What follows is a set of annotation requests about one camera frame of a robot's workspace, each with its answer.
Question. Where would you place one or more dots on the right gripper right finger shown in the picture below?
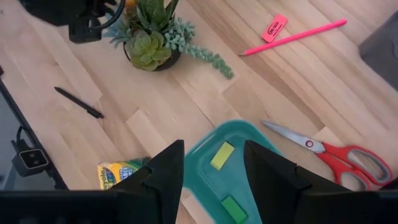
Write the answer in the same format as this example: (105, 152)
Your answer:
(270, 177)

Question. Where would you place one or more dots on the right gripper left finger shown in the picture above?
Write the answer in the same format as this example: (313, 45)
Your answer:
(168, 174)

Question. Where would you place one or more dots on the teal plastic bin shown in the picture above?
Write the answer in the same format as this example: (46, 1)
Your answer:
(214, 186)

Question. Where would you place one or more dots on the green eraser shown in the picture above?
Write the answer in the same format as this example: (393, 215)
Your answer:
(234, 210)

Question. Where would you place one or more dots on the yellow eraser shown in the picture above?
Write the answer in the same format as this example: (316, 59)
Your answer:
(222, 155)

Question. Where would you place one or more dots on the black ballpoint pen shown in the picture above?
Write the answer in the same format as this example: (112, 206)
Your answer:
(79, 103)

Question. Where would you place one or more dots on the pink marker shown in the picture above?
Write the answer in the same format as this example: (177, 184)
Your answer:
(293, 37)

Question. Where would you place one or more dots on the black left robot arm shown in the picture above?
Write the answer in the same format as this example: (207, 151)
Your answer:
(46, 9)

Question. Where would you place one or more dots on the yellow green crayon box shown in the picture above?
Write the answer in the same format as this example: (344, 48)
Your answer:
(121, 172)

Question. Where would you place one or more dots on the succulent plant in black pot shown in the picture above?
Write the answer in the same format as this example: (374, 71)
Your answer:
(149, 43)

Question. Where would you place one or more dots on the pink eraser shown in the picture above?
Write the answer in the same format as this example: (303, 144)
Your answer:
(274, 28)

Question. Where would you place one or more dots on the small grey plastic bin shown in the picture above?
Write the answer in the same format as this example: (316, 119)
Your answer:
(382, 53)

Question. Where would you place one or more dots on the black metal table frame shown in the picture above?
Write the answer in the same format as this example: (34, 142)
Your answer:
(7, 93)

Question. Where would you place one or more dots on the table edge camera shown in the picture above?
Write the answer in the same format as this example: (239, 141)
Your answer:
(30, 159)

